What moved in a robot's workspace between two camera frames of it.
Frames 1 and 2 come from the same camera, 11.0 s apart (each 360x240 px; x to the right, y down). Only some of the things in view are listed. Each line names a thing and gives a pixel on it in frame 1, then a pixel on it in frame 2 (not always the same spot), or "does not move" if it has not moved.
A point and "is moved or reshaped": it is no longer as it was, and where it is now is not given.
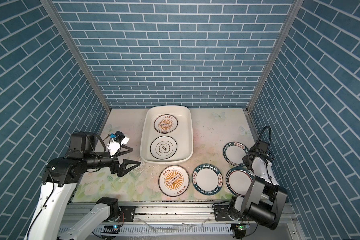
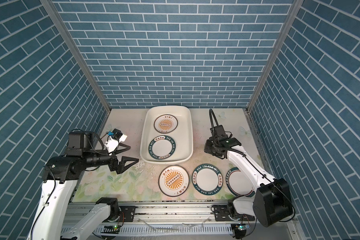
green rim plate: [238, 180] does not move
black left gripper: [115, 166] does not move
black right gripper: [247, 157] -> [207, 147]
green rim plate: [233, 153] is moved or reshaped
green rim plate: [207, 179] does not move
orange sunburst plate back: [165, 123] does not move
